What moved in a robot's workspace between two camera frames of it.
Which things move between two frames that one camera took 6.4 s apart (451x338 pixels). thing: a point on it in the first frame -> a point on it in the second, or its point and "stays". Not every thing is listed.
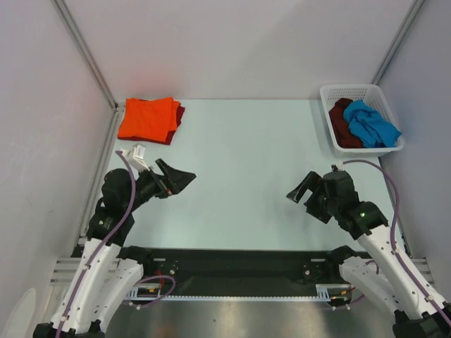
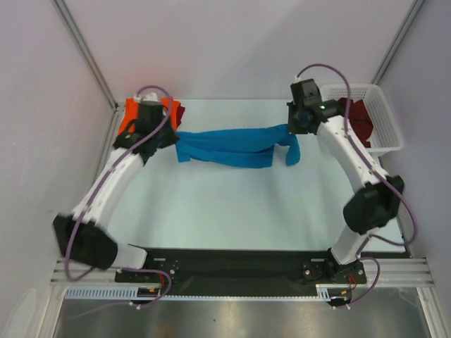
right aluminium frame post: x=396 y=43 stays
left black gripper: x=173 y=181 -> x=171 y=139
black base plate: x=218 y=267 stays
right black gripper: x=314 y=201 -> x=294 y=125
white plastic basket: x=372 y=95 stays
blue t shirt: x=370 y=125 -> x=253 y=148
